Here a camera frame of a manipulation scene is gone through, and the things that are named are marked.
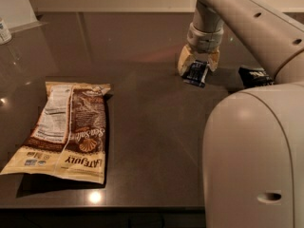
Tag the white bottle at left edge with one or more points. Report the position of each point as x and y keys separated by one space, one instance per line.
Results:
x=5 y=35

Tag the blue potato chip bag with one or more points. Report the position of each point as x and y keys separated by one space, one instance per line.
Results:
x=254 y=77

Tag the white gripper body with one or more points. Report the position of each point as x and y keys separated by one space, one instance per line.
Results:
x=203 y=39

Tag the blue rxbar blueberry packet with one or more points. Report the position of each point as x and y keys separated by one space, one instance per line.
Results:
x=197 y=73

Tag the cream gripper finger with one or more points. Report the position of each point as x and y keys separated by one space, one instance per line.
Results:
x=186 y=59
x=213 y=59

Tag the brown Late July chip bag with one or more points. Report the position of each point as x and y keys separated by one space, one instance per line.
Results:
x=68 y=140

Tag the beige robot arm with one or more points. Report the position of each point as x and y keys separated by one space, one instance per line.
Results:
x=253 y=143

